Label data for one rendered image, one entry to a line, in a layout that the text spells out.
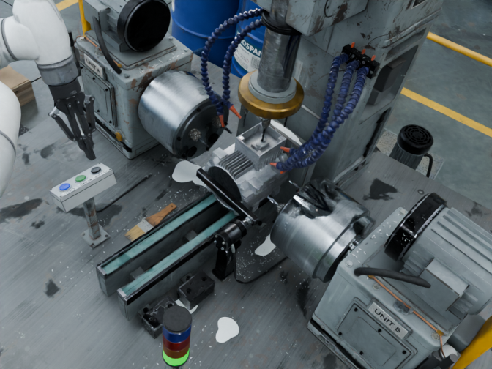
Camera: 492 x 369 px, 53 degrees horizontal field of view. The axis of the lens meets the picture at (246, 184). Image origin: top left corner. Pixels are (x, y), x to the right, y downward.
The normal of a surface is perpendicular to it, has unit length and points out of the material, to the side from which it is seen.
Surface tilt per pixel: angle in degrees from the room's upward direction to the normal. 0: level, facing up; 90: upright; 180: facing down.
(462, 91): 0
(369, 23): 90
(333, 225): 25
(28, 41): 75
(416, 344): 89
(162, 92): 32
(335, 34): 90
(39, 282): 0
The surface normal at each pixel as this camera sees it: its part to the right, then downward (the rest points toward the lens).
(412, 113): 0.12, -0.64
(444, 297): -0.70, 0.48
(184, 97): -0.08, -0.48
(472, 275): -0.45, -0.05
